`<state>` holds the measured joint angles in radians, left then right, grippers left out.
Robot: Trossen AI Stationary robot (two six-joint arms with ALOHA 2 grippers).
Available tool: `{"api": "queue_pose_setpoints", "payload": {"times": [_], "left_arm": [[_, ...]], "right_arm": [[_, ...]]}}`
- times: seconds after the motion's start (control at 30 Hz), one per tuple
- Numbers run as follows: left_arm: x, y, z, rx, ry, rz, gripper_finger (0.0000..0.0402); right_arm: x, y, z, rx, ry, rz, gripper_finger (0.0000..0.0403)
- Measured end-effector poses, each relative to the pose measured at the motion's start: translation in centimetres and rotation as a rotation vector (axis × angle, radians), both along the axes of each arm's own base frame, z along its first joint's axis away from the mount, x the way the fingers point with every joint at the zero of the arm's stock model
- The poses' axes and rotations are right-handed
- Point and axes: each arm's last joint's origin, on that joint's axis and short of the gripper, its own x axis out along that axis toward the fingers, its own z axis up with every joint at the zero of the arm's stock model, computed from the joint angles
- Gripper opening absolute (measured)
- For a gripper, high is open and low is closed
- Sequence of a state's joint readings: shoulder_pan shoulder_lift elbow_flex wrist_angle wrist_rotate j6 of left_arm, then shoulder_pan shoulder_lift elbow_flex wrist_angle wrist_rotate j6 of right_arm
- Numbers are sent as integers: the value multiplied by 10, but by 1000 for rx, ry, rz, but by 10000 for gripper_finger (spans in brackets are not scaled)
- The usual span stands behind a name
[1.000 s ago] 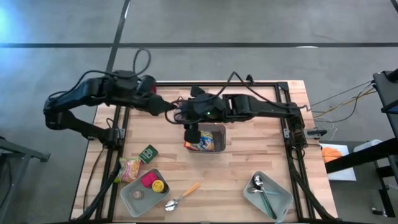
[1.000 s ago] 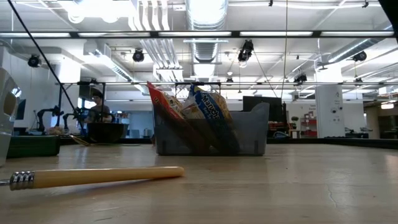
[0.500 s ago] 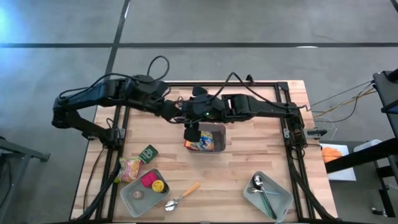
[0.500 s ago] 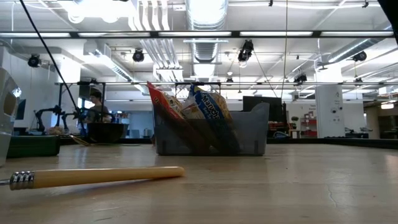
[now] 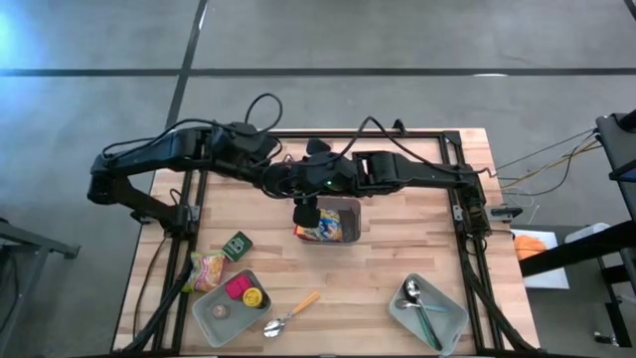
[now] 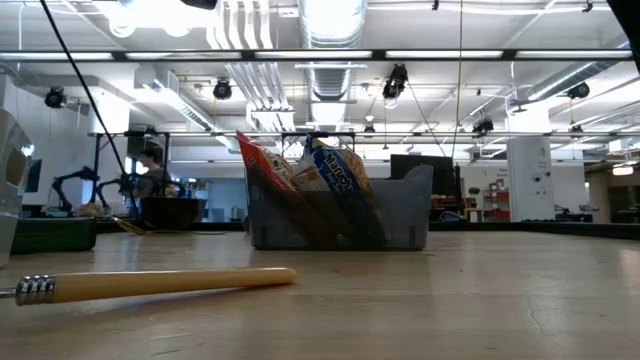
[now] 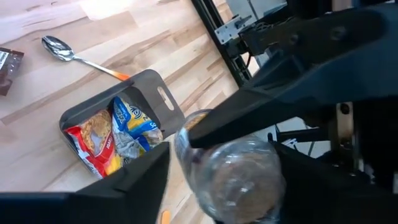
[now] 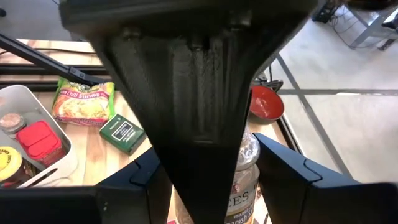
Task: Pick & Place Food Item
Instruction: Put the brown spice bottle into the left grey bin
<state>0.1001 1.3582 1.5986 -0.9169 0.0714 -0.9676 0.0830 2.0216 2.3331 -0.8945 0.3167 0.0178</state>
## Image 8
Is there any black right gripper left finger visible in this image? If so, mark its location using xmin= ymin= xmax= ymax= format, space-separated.
xmin=96 ymin=147 xmax=174 ymax=224

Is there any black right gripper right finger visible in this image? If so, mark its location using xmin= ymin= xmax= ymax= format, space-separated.
xmin=252 ymin=133 xmax=361 ymax=224

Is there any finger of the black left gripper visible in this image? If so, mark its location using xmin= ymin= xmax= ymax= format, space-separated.
xmin=90 ymin=26 xmax=296 ymax=224

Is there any large clear spice jar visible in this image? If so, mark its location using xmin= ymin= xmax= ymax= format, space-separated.
xmin=174 ymin=126 xmax=261 ymax=224

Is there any green chili shrimp ramen packet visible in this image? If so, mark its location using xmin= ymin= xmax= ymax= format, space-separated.
xmin=51 ymin=77 xmax=116 ymax=128

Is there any red lidded spice tin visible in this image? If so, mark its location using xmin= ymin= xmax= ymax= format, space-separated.
xmin=15 ymin=119 xmax=67 ymax=169

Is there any yellow lidded dark spice jar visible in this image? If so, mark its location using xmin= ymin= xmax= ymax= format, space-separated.
xmin=0 ymin=146 xmax=41 ymax=189

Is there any small glass spice jar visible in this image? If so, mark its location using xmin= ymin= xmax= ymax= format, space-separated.
xmin=0 ymin=112 xmax=27 ymax=139

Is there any white plastic bin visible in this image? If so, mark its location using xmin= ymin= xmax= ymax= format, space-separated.
xmin=0 ymin=84 xmax=78 ymax=189

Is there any green rectangular tin box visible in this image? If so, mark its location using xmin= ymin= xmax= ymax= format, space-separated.
xmin=99 ymin=113 xmax=147 ymax=156

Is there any dark bowl red inside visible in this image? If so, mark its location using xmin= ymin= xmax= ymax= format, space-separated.
xmin=248 ymin=85 xmax=285 ymax=125

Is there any black power strip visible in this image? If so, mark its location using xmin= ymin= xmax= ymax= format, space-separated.
xmin=312 ymin=1 xmax=340 ymax=23

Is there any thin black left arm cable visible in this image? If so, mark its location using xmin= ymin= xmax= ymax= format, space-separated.
xmin=253 ymin=63 xmax=284 ymax=93

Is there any grey metal desk frame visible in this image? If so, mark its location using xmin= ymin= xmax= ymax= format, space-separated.
xmin=348 ymin=4 xmax=398 ymax=51

